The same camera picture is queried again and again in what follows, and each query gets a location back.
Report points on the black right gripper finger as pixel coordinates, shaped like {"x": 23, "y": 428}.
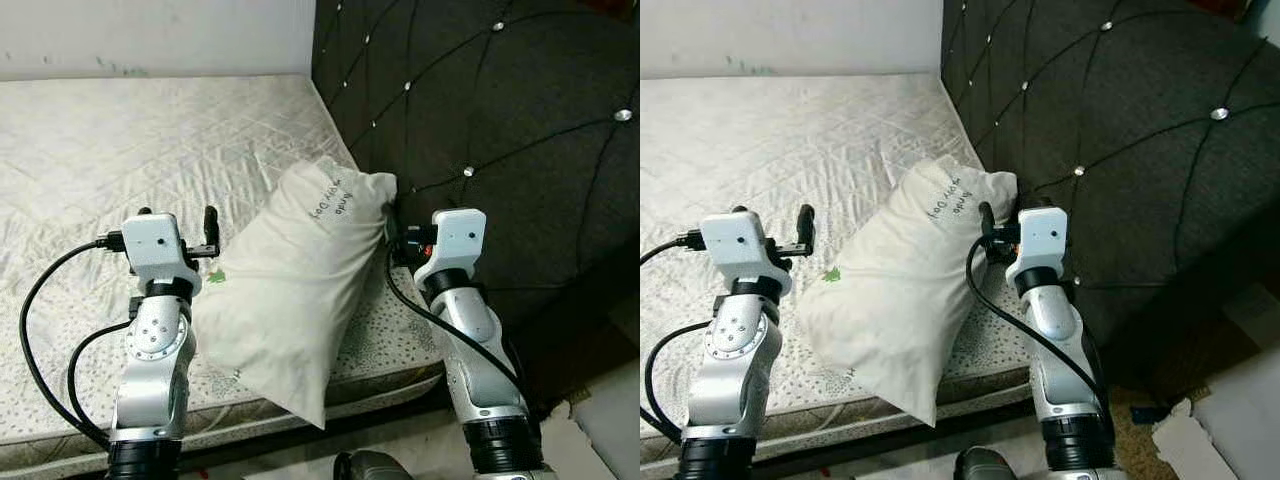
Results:
{"x": 987, "y": 222}
{"x": 394, "y": 232}

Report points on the white pillow with green tree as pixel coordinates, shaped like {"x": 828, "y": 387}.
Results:
{"x": 290, "y": 290}
{"x": 900, "y": 300}

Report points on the quilted grey patterned mattress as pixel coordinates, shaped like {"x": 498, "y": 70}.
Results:
{"x": 760, "y": 140}
{"x": 120, "y": 140}

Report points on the dark tufted headboard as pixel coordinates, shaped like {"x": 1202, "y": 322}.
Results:
{"x": 500, "y": 100}
{"x": 1130, "y": 100}

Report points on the white cardboard box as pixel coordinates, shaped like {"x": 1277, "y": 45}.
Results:
{"x": 1245, "y": 410}
{"x": 615, "y": 420}

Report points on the white torn cardboard piece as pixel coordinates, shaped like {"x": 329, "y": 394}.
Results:
{"x": 1180, "y": 445}
{"x": 568, "y": 445}

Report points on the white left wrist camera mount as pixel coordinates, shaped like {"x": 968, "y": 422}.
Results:
{"x": 735, "y": 240}
{"x": 155, "y": 245}

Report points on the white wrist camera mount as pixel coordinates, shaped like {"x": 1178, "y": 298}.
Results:
{"x": 155, "y": 245}
{"x": 1042, "y": 235}
{"x": 460, "y": 235}
{"x": 735, "y": 240}

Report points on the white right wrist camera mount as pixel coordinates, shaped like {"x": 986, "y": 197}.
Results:
{"x": 460, "y": 235}
{"x": 1042, "y": 235}

